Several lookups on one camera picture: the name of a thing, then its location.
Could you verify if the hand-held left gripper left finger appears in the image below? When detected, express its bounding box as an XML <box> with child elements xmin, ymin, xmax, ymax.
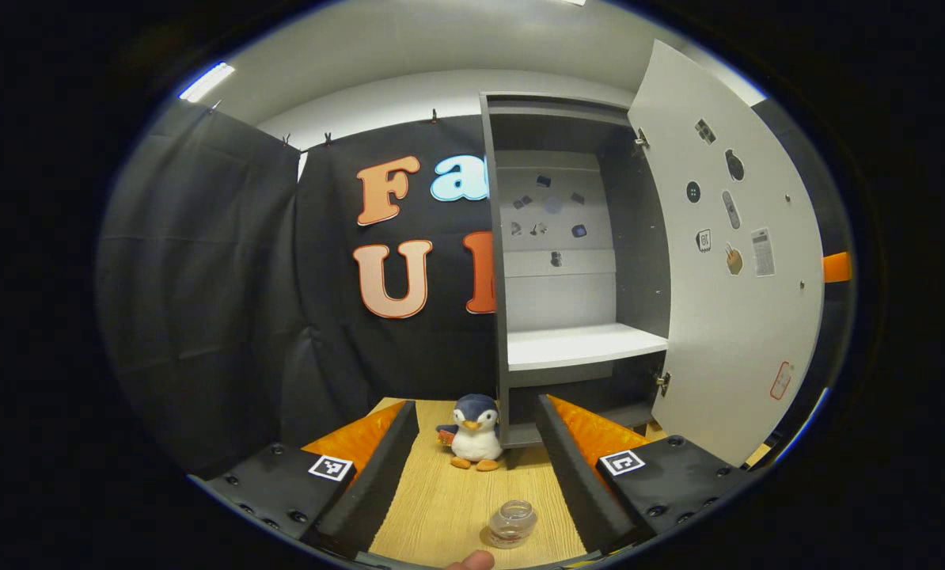
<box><xmin>190</xmin><ymin>400</ymin><xmax>419</xmax><ymax>557</ymax></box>

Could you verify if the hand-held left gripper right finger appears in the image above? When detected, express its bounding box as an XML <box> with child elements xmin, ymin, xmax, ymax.
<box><xmin>536</xmin><ymin>393</ymin><xmax>754</xmax><ymax>555</ymax></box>

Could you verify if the clear plastic bottle red label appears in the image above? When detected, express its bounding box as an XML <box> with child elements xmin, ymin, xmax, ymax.
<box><xmin>487</xmin><ymin>500</ymin><xmax>538</xmax><ymax>549</ymax></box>

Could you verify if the white cabinet door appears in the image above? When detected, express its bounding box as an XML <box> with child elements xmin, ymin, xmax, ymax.
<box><xmin>627</xmin><ymin>40</ymin><xmax>826</xmax><ymax>466</ymax></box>

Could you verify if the white cabinet shelf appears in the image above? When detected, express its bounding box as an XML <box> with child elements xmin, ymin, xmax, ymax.
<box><xmin>507</xmin><ymin>322</ymin><xmax>669</xmax><ymax>372</ymax></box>

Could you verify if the plush penguin toy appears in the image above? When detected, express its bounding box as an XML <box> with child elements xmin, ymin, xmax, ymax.
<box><xmin>436</xmin><ymin>393</ymin><xmax>505</xmax><ymax>472</ymax></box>

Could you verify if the black backdrop cloth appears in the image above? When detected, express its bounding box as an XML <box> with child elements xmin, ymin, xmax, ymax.
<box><xmin>97</xmin><ymin>99</ymin><xmax>853</xmax><ymax>476</ymax></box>

